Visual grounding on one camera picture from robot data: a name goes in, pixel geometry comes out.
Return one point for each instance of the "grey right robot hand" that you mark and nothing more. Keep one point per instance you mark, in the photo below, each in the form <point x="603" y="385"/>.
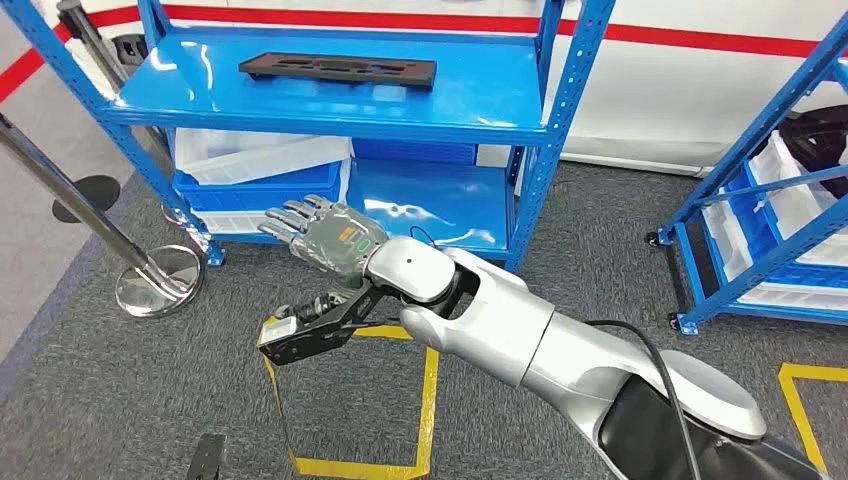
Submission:
<point x="338" y="238"/>

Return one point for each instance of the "long black plastic part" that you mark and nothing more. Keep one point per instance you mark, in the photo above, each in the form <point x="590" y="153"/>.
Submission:
<point x="344" y="69"/>

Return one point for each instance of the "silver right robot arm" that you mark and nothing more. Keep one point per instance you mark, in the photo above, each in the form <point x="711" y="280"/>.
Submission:
<point x="497" y="318"/>

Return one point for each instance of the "blue metal shelf rack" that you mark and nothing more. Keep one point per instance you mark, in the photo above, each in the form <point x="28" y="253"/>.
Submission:
<point x="762" y="126"/>
<point x="331" y="99"/>

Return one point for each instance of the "white plastic bin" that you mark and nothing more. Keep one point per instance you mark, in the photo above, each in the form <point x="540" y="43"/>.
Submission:
<point x="265" y="159"/>
<point x="225" y="222"/>
<point x="795" y="205"/>
<point x="725" y="245"/>

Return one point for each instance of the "chrome stanchion with chrome base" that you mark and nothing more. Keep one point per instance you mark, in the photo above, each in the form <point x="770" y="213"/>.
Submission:
<point x="159" y="281"/>

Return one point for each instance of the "black stanchion with disc base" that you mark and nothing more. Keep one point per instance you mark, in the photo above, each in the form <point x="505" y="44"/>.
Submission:
<point x="86" y="195"/>

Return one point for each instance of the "black flat plate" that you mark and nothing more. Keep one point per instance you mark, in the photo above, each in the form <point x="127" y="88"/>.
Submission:
<point x="206" y="460"/>

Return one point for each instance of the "chrome stanchion with black cap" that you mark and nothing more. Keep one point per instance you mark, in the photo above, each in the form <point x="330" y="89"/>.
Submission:
<point x="93" y="43"/>

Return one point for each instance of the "white car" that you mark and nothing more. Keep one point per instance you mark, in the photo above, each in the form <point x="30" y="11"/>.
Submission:
<point x="662" y="99"/>

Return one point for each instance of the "red barrier belt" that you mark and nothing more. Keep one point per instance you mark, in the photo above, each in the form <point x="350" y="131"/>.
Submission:
<point x="662" y="33"/>

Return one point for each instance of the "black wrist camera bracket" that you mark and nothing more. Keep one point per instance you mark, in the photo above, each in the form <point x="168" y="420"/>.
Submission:
<point x="318" y="338"/>

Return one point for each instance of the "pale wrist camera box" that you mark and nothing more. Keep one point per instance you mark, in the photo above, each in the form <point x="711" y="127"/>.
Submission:
<point x="278" y="330"/>

